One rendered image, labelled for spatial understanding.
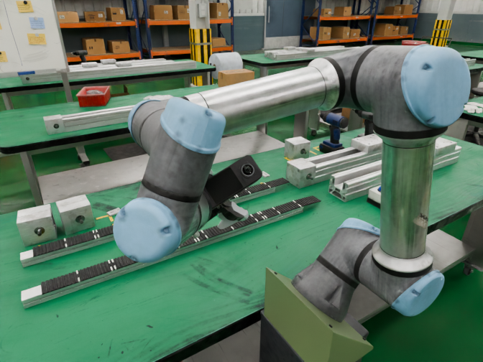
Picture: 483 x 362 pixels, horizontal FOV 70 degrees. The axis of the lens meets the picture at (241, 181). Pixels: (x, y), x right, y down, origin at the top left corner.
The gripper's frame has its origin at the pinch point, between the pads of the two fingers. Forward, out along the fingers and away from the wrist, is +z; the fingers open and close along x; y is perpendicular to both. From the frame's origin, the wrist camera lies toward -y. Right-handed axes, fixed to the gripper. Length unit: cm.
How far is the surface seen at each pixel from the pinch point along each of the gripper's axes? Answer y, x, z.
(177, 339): 34.8, 23.0, 5.1
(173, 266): 37.8, 9.1, 28.4
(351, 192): -19, 30, 79
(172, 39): 150, -527, 1011
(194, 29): 37, -296, 571
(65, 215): 63, -26, 33
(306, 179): -7, 15, 86
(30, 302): 66, -6, 6
